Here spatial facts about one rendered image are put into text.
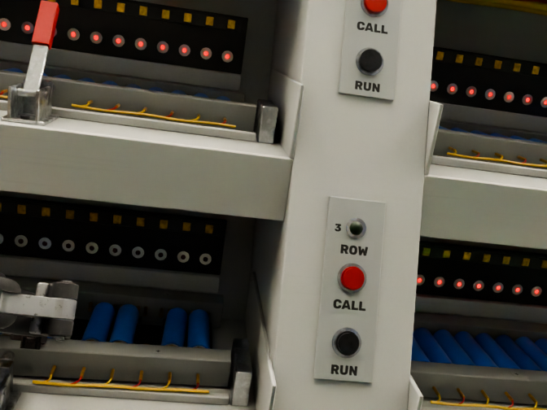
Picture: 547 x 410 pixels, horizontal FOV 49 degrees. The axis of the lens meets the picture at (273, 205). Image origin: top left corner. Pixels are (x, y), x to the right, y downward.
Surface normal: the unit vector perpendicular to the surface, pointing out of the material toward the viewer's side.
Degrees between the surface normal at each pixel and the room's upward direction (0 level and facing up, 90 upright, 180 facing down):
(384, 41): 90
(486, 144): 111
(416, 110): 90
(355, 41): 90
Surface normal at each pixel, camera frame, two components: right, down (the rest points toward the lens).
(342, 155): 0.15, -0.09
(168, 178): 0.10, 0.27
